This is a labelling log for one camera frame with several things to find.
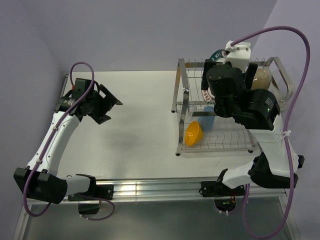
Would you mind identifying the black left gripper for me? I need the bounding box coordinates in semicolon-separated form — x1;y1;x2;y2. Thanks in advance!
86;85;122;124

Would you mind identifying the white plate green rim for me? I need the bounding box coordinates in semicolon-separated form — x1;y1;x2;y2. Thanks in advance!
201;49;229;103

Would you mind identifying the beige floral ceramic bowl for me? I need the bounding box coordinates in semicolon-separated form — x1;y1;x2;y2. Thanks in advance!
251;68;271;90

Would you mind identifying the blue plastic cup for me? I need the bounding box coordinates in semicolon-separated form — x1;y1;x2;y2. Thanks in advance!
197;106;216;133

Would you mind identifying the orange plastic bowl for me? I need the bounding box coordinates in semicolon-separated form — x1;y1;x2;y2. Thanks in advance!
184;121;204;147

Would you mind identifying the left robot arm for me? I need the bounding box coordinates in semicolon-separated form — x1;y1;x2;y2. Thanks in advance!
13;78;122;204

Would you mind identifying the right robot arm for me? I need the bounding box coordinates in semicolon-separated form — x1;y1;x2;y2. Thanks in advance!
201;59;305;197

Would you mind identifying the stainless steel dish rack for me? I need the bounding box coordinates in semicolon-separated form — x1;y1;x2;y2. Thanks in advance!
171;57;294;156

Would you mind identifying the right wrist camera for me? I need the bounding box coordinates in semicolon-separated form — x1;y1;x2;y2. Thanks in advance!
223;40;251;73

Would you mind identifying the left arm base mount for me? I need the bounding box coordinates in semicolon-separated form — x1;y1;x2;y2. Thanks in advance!
67;184;114;201

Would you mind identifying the aluminium mounting rail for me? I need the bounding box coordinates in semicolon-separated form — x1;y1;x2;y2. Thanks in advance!
24;180;287;205

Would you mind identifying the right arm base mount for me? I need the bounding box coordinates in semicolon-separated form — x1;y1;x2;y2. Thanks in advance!
199;181;245;198

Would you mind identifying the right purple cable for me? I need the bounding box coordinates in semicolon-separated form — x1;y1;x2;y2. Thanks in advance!
231;25;311;239

